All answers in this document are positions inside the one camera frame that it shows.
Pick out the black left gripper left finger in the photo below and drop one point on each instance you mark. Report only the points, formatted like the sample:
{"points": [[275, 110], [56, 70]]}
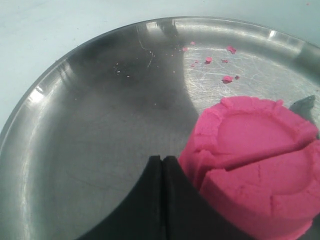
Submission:
{"points": [[139, 215]]}

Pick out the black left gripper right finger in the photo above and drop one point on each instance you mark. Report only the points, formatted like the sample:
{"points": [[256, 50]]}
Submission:
{"points": [[188, 216]]}

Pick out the pink dough lump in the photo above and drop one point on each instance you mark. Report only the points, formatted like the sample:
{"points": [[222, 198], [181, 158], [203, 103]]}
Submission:
{"points": [[257, 163]]}

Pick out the round stainless steel plate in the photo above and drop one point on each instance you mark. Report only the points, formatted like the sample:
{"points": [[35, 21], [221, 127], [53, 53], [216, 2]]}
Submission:
{"points": [[80, 137]]}

